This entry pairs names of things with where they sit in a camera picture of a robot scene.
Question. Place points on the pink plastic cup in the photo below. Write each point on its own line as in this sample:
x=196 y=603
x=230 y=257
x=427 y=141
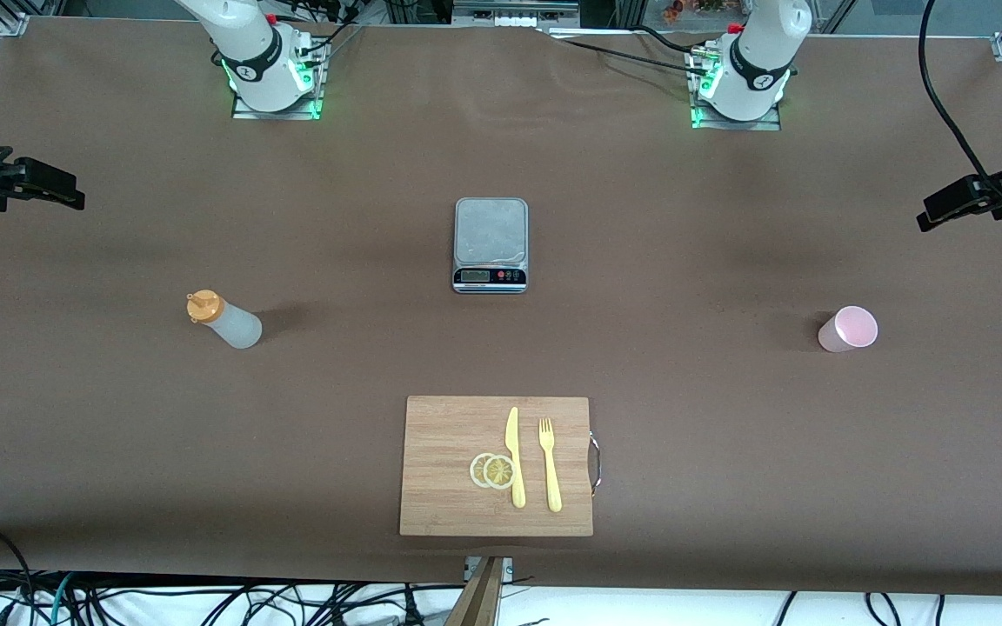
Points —
x=849 y=330

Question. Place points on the squeeze bottle with orange cap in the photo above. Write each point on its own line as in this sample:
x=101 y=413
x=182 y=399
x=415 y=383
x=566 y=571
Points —
x=236 y=329

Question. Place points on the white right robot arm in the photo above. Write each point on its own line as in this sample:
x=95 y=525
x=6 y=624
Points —
x=249 y=52

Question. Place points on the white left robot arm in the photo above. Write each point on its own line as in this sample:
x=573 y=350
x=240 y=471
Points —
x=758 y=61

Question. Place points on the brown table cover sheet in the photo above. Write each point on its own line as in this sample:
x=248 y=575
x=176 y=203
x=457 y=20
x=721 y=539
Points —
x=205 y=435

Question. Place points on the silver digital kitchen scale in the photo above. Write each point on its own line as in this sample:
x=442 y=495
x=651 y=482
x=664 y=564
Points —
x=490 y=230

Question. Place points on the white power strip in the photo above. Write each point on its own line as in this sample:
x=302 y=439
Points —
x=505 y=19

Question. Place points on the yellow plastic fork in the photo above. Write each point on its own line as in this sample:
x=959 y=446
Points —
x=553 y=478

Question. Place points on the yellow plastic knife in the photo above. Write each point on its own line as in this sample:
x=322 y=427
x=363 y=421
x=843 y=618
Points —
x=517 y=487

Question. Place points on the lemon slice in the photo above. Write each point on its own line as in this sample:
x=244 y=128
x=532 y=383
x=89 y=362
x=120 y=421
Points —
x=499 y=472

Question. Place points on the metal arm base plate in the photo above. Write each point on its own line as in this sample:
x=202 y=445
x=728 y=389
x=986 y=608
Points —
x=279 y=113
x=740 y=124

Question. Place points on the small metal bracket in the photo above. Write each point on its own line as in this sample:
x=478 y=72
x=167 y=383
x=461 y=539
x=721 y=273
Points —
x=508 y=569

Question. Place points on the tall frame post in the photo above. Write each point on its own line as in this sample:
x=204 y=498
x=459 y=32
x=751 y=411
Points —
x=479 y=600

